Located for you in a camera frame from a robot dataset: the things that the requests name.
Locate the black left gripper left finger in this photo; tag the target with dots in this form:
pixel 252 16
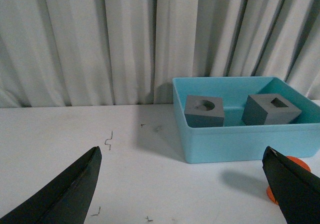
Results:
pixel 66 199

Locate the gray block with round hole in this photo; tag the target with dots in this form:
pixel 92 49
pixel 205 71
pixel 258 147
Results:
pixel 204 111

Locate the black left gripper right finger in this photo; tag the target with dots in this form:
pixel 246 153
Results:
pixel 294 188

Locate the gray block with square hole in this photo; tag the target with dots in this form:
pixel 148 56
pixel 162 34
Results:
pixel 269 109

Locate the white pleated curtain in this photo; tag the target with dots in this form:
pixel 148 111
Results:
pixel 118 52

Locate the orange cylinder part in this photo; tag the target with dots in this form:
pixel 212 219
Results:
pixel 295 160

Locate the blue plastic box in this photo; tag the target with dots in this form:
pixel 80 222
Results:
pixel 235 141

